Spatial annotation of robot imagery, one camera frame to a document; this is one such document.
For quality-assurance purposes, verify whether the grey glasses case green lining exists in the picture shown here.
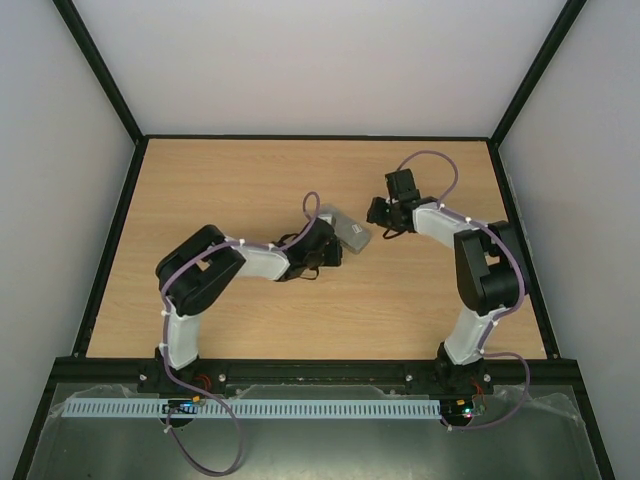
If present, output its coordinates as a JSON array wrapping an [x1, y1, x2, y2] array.
[[319, 204, 372, 255]]

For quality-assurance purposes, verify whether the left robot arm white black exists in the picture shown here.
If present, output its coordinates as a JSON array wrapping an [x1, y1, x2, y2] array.
[[155, 219, 343, 374]]

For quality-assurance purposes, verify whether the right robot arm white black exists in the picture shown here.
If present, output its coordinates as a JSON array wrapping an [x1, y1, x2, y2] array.
[[367, 169, 529, 392]]

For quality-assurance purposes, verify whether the right controller board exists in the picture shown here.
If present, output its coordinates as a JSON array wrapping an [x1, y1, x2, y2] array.
[[442, 395, 487, 419]]

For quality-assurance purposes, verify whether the controller board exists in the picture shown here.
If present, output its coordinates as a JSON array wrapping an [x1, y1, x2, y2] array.
[[442, 395, 487, 419], [160, 396, 206, 415]]

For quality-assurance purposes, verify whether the left controller board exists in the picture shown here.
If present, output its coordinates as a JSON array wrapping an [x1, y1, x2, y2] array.
[[160, 396, 206, 415]]

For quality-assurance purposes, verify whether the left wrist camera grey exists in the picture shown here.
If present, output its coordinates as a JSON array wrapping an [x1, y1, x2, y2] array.
[[319, 214, 335, 226]]

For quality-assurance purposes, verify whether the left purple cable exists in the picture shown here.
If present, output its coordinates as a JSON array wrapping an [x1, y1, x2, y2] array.
[[160, 191, 243, 475]]

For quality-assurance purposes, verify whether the black aluminium frame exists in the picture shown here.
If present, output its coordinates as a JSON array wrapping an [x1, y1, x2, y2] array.
[[12, 0, 614, 479]]

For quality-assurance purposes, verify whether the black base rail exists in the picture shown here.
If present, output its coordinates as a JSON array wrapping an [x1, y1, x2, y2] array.
[[49, 355, 581, 396]]

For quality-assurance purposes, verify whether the light blue slotted cable duct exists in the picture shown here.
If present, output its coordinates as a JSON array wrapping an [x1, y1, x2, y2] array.
[[61, 398, 441, 420]]

